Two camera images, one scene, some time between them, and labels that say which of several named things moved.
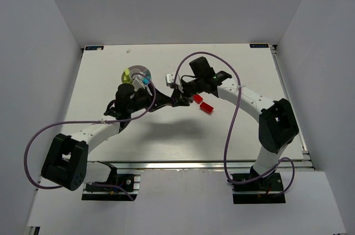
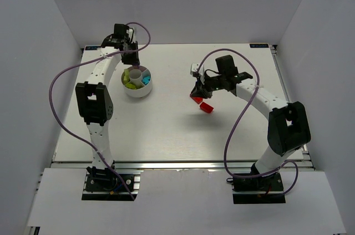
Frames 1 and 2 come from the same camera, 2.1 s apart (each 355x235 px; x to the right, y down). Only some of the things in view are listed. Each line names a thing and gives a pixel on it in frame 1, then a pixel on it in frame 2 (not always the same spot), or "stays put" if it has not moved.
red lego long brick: (197, 98) stays put
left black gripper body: (155, 98) -> (131, 57)
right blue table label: (259, 46) stays put
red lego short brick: (206, 107) stays put
